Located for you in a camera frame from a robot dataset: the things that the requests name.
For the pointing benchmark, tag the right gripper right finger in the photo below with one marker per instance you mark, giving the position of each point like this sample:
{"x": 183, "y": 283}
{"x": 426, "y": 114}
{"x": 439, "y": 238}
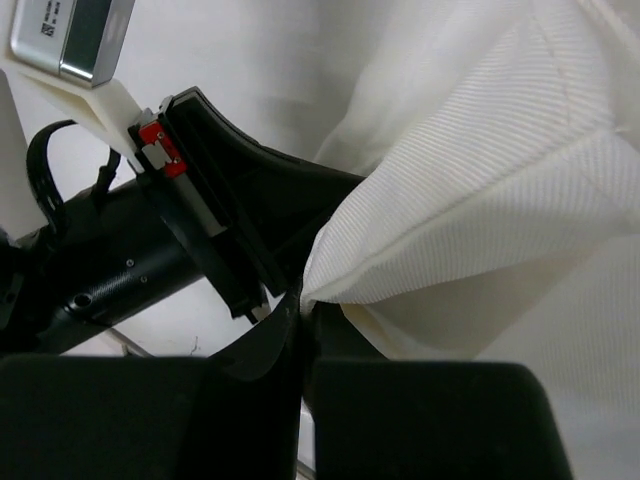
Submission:
{"x": 377, "y": 418}

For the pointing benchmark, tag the aluminium table edge rail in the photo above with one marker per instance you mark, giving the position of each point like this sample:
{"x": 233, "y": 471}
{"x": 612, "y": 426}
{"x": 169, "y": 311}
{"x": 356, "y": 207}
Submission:
{"x": 129, "y": 347}

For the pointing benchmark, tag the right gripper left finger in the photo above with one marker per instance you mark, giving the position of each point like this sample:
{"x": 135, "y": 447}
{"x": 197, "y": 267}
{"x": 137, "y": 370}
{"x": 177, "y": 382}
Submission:
{"x": 234, "y": 415}

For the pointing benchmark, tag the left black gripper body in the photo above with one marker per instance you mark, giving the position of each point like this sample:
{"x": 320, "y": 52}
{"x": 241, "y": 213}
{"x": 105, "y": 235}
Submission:
{"x": 103, "y": 256}

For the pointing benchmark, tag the white pleated skirt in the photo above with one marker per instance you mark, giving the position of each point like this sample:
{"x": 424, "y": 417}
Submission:
{"x": 498, "y": 214}

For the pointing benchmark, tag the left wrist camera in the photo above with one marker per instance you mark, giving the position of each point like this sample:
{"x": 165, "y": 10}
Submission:
{"x": 68, "y": 50}

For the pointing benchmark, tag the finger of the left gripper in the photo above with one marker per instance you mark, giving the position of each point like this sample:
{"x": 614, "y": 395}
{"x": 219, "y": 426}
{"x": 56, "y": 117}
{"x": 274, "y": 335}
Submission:
{"x": 272, "y": 204}

